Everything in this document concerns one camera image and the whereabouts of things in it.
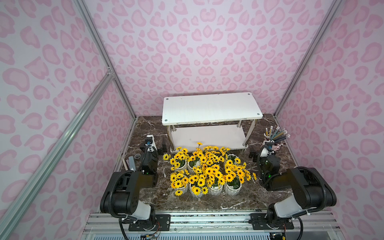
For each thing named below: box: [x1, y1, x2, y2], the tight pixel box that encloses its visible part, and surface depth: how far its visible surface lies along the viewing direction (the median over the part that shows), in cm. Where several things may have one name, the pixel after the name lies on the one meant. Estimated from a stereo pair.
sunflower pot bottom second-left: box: [225, 153, 247, 170], surface depth 81 cm
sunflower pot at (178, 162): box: [162, 146, 190, 171], surface depth 83 cm
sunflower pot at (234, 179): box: [223, 168, 258, 196], surface depth 78 cm
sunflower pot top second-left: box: [202, 146, 230, 172], surface depth 85 cm
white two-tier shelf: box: [162, 92, 263, 153], surface depth 82 cm
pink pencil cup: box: [263, 126, 291, 152], surface depth 94 cm
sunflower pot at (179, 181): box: [170, 169, 190, 197], surface depth 75 cm
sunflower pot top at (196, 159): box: [188, 142, 206, 173], surface depth 84 cm
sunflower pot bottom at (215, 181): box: [206, 164, 226, 196], surface depth 74 cm
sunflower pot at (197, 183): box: [188, 172, 209, 198], surface depth 75 cm
